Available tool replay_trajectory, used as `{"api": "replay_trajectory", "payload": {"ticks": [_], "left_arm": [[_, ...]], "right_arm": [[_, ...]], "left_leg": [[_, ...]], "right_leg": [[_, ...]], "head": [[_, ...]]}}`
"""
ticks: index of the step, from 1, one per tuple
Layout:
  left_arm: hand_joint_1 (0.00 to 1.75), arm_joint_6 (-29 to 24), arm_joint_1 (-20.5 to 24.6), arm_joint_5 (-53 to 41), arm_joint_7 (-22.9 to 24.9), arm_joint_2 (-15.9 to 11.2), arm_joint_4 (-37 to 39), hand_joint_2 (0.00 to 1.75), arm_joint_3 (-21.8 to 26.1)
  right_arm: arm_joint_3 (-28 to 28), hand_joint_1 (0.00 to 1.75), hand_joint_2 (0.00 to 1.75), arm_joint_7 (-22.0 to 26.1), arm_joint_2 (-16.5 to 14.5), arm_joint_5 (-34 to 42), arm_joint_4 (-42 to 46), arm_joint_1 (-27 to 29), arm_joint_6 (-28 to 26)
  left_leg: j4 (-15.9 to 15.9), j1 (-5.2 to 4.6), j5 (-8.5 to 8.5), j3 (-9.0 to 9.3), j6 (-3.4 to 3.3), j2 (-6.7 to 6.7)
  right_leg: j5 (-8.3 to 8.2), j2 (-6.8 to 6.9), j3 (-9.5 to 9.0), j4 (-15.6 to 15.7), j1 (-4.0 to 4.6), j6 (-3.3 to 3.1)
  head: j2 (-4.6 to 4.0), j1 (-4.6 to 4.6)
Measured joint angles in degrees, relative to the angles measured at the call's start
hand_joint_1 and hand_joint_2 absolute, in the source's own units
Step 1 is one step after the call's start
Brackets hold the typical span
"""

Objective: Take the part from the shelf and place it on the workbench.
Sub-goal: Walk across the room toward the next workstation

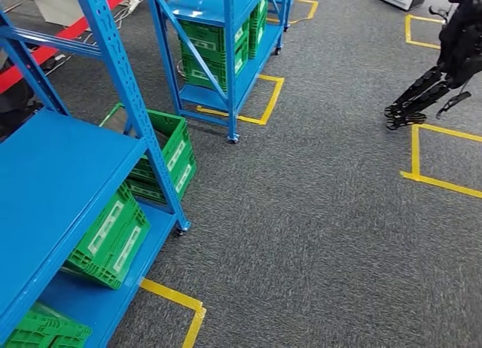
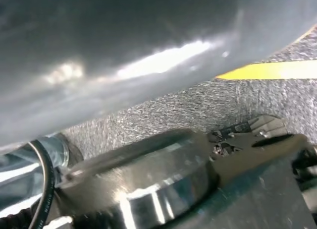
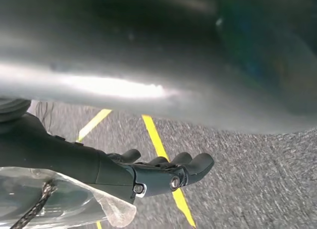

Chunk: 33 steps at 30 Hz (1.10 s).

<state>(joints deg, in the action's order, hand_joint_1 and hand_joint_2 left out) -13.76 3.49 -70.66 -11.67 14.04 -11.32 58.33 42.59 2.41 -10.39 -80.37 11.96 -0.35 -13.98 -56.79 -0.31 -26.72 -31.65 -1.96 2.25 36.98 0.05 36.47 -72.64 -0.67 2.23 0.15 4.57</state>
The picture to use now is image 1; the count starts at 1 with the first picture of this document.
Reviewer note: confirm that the blue metal shelf rack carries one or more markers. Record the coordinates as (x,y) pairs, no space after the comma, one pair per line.
(56,176)
(230,61)
(292,1)

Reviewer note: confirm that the red barrier tape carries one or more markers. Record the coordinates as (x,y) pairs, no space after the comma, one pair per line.
(11,76)

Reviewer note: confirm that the white power strip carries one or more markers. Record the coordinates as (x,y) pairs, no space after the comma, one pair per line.
(132,4)

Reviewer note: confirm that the white table frame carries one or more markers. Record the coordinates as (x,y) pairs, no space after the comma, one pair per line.
(56,4)

